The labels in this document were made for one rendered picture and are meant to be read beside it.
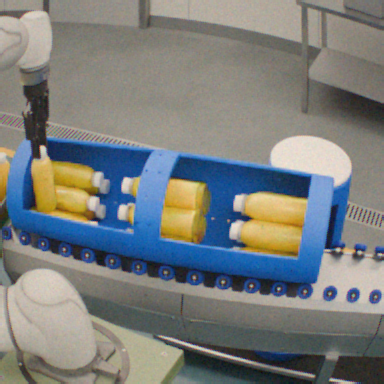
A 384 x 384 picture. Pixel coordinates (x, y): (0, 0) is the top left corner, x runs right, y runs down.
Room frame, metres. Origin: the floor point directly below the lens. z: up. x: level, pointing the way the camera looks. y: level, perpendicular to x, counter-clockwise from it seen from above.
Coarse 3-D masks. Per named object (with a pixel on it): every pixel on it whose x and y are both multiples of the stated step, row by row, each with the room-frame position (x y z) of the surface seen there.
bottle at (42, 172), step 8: (40, 160) 1.41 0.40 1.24; (48, 160) 1.43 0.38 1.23; (32, 168) 1.41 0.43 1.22; (40, 168) 1.40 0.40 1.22; (48, 168) 1.41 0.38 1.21; (32, 176) 1.41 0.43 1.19; (40, 176) 1.40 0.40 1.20; (48, 176) 1.41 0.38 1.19; (40, 184) 1.40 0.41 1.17; (48, 184) 1.41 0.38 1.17; (40, 192) 1.40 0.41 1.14; (48, 192) 1.40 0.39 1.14; (40, 200) 1.40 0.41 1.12; (48, 200) 1.40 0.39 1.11; (56, 200) 1.43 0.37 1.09; (40, 208) 1.40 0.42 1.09; (48, 208) 1.40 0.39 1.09
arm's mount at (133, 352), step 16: (96, 320) 1.01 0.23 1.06; (96, 336) 0.96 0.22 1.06; (112, 336) 0.96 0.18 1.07; (128, 336) 0.96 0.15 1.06; (16, 352) 0.86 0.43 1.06; (128, 352) 0.91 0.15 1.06; (144, 352) 0.91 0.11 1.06; (160, 352) 0.91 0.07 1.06; (176, 352) 0.92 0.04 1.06; (0, 368) 0.80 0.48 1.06; (16, 368) 0.81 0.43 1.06; (128, 368) 0.85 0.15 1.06; (144, 368) 0.86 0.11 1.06; (160, 368) 0.86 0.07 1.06; (176, 368) 0.89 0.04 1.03
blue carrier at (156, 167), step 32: (32, 160) 1.56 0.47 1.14; (64, 160) 1.62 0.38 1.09; (96, 160) 1.59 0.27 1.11; (128, 160) 1.57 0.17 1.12; (160, 160) 1.40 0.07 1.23; (192, 160) 1.50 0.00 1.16; (224, 160) 1.42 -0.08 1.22; (32, 192) 1.53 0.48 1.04; (160, 192) 1.32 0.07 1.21; (256, 192) 1.48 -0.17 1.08; (288, 192) 1.46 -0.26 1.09; (320, 192) 1.28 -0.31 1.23; (32, 224) 1.36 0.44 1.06; (64, 224) 1.33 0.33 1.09; (128, 224) 1.48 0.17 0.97; (160, 224) 1.28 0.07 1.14; (224, 224) 1.45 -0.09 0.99; (320, 224) 1.20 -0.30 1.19; (160, 256) 1.26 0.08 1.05; (192, 256) 1.24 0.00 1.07; (224, 256) 1.22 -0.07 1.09; (256, 256) 1.20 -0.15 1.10; (320, 256) 1.16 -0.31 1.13
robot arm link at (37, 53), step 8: (24, 16) 1.42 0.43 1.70; (32, 16) 1.41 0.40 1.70; (40, 16) 1.41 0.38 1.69; (48, 16) 1.45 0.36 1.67; (32, 24) 1.39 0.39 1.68; (40, 24) 1.40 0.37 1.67; (48, 24) 1.42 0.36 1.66; (32, 32) 1.38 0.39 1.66; (40, 32) 1.39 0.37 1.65; (48, 32) 1.41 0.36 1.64; (32, 40) 1.38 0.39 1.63; (40, 40) 1.39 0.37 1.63; (48, 40) 1.41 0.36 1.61; (32, 48) 1.38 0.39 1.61; (40, 48) 1.39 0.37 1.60; (48, 48) 1.41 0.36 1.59; (24, 56) 1.38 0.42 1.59; (32, 56) 1.38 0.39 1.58; (40, 56) 1.39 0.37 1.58; (48, 56) 1.42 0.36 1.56; (16, 64) 1.39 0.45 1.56; (24, 64) 1.39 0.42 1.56; (32, 64) 1.39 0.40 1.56; (40, 64) 1.40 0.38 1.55
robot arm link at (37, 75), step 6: (48, 60) 1.43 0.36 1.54; (42, 66) 1.40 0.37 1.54; (48, 66) 1.42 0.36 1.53; (24, 72) 1.39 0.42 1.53; (30, 72) 1.39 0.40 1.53; (36, 72) 1.39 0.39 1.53; (42, 72) 1.40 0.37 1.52; (48, 72) 1.43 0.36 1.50; (24, 78) 1.39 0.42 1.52; (30, 78) 1.39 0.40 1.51; (36, 78) 1.39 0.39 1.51; (42, 78) 1.40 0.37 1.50; (24, 84) 1.39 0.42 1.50; (30, 84) 1.39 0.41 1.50
